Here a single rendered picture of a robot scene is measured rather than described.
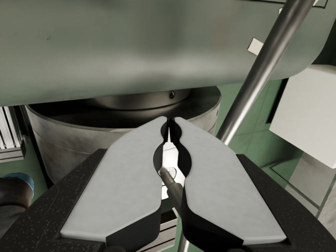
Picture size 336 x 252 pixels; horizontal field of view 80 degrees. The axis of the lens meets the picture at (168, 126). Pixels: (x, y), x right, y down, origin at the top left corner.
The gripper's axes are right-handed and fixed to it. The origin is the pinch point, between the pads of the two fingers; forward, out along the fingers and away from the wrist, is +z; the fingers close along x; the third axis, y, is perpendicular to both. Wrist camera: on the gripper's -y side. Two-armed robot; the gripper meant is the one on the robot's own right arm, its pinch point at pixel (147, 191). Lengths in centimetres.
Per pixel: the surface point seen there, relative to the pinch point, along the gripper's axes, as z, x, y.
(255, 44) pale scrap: 4.6, 17.1, -36.6
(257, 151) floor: 188, -109, 107
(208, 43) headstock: -1.1, 17.0, -36.6
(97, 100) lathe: -10.4, 8.5, -28.4
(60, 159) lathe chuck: -15.6, 10.0, -21.4
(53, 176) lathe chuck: -17.4, 7.4, -16.8
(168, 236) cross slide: 14.5, -11.2, 43.6
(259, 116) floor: 170, -109, 55
